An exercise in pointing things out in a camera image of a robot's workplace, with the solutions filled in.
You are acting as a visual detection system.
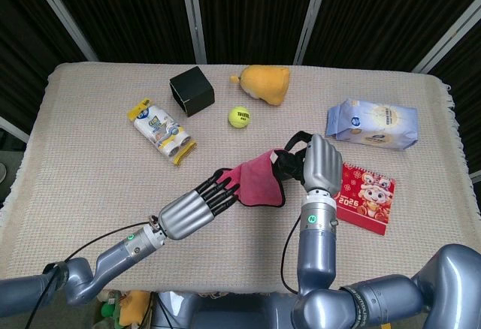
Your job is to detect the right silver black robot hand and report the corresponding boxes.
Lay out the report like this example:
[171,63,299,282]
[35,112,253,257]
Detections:
[276,131,343,198]

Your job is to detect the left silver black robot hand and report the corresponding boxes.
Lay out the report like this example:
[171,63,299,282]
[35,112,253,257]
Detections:
[157,169,241,240]

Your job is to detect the pink towel with black trim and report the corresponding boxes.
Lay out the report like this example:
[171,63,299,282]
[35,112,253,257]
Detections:
[221,149,286,208]

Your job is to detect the beige woven tablecloth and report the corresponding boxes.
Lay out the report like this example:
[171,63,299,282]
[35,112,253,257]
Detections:
[0,62,481,296]

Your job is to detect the red 2026 desk calendar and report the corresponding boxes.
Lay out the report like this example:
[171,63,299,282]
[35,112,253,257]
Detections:
[335,162,397,237]

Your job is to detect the light blue tissue pack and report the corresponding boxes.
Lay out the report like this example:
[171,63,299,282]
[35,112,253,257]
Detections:
[325,98,419,152]

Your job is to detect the white rolls pack yellow ends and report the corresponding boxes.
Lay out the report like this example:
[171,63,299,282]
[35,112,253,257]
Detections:
[126,97,199,168]

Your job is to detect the yellow tennis ball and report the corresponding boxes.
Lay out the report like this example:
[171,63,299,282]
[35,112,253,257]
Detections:
[227,105,252,130]

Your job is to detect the yellow plush toy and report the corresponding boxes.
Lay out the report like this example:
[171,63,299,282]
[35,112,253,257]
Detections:
[229,65,291,107]

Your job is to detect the yellow plush on floor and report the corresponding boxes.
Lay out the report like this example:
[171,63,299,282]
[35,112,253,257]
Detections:
[118,290,151,327]

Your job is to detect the grey robot torso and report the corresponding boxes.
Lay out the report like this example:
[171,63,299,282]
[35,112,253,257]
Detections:
[156,291,301,329]

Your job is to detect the black cube box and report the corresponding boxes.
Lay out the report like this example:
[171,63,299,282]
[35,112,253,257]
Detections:
[168,65,216,118]

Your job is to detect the green plush on floor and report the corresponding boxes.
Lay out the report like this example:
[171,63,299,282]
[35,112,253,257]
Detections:
[100,298,122,321]

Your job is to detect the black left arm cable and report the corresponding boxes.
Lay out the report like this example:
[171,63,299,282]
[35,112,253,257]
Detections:
[26,220,156,329]

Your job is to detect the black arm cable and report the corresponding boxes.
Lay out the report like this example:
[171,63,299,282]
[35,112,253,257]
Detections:
[280,216,302,294]
[26,220,156,329]

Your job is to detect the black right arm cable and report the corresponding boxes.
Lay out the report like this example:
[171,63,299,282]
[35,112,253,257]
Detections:
[280,216,302,294]

